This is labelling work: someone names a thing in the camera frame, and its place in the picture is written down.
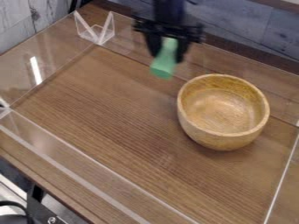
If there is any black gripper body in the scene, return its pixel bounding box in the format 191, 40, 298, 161
134, 0, 204, 43

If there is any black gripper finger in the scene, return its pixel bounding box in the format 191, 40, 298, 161
175, 38, 191, 63
144, 33, 163, 57

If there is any green rectangular stick block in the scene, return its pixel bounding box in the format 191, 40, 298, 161
150, 38, 178, 79

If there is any wooden bowl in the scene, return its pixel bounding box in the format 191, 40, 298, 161
176, 73, 270, 151

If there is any clear acrylic corner bracket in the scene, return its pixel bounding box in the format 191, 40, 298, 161
74, 11, 115, 46

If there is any clear acrylic enclosure wall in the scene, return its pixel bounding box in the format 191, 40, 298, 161
0, 12, 299, 224

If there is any black table leg frame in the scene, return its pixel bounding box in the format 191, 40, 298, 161
27, 185, 68, 224

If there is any black cable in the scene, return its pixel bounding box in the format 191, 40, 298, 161
0, 199, 29, 214

